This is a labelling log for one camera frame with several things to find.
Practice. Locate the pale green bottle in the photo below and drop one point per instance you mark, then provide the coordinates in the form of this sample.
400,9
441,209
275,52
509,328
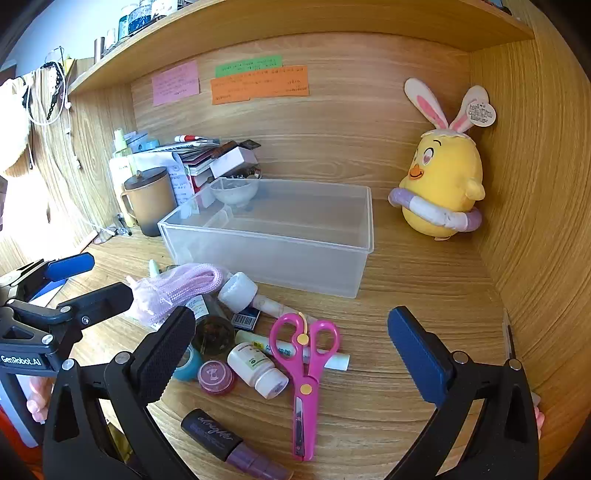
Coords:
121,143

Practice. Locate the clear plastic storage box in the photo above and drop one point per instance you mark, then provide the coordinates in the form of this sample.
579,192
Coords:
272,249

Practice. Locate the small white green tube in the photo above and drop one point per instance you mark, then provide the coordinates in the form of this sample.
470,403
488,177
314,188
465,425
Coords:
153,268

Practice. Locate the white cardboard box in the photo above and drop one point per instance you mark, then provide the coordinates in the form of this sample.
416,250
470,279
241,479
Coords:
233,162

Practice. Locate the yellow chick plush toy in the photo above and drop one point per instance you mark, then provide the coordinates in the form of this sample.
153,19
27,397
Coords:
443,184

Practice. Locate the pink sticky note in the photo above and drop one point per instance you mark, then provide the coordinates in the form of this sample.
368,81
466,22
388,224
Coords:
176,83

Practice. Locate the white stick with green cap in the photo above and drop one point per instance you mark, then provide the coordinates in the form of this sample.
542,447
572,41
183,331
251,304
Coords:
251,344

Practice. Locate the green sticky note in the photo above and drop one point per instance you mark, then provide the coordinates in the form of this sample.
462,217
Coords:
249,65

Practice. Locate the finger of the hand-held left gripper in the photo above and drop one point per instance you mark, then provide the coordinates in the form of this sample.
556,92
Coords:
69,267
99,302

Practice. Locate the person's left hand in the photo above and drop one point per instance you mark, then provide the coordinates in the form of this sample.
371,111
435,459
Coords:
37,404

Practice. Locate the teal bottle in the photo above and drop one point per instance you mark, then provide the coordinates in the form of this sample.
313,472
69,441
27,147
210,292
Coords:
123,28

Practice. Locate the orange sticky note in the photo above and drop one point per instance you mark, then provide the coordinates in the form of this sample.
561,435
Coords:
258,87

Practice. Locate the black card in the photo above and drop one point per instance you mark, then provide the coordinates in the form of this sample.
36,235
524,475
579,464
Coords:
248,143

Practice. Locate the teal tape roll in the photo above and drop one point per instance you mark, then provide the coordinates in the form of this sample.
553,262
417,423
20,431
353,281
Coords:
188,367

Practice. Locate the blue glitter jar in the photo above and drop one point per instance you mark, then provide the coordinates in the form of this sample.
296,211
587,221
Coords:
140,16

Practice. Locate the brown mug with lid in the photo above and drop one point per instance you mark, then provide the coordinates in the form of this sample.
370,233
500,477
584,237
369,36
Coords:
150,203

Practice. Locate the stack of books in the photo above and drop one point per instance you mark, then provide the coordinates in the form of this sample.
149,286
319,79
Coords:
198,159

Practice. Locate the white fluffy bag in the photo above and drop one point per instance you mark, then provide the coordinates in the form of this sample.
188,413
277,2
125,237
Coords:
13,124

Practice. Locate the person's left forearm orange sleeve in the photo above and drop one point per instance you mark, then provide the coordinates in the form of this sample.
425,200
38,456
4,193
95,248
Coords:
11,436

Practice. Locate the small black barcode box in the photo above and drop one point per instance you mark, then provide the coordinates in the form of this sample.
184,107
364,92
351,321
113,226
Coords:
245,320

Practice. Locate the white jar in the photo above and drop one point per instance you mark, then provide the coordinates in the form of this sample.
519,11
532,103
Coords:
165,7

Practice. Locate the small clear plastic bowl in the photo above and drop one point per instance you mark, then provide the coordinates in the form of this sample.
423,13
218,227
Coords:
233,193

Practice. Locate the red and white marker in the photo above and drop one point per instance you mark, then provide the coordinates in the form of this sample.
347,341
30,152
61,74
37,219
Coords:
194,138

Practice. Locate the black and purple spray bottle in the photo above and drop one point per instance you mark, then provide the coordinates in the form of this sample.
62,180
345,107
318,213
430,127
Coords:
217,434

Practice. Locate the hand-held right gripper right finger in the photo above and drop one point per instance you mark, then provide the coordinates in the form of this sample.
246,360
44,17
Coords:
418,357

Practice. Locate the pink scissors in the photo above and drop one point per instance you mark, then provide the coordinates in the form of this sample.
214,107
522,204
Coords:
302,364

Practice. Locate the white pill bottle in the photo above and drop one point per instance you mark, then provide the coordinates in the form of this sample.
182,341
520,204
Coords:
256,369

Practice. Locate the white pinkish tube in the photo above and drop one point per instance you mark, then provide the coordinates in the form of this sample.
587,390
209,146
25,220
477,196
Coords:
270,305

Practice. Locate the bowl of glass marbles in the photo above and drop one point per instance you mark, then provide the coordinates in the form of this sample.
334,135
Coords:
247,174

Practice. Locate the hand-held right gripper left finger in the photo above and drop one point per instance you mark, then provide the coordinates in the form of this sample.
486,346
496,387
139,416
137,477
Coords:
161,357

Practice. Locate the wooden shelf board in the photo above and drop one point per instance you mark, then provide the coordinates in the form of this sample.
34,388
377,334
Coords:
277,32

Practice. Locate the brown pouch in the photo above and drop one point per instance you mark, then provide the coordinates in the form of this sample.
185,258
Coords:
226,147

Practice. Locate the white tape roll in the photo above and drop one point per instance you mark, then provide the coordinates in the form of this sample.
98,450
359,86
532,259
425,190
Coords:
238,291

